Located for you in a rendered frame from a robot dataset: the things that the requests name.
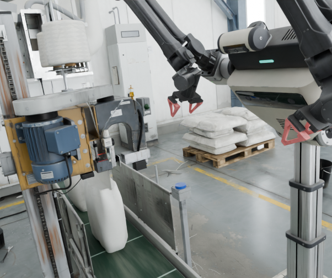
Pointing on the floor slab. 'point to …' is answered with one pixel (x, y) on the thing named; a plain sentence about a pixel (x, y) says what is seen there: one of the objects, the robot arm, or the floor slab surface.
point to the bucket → (325, 171)
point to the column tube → (3, 86)
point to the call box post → (185, 233)
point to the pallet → (202, 156)
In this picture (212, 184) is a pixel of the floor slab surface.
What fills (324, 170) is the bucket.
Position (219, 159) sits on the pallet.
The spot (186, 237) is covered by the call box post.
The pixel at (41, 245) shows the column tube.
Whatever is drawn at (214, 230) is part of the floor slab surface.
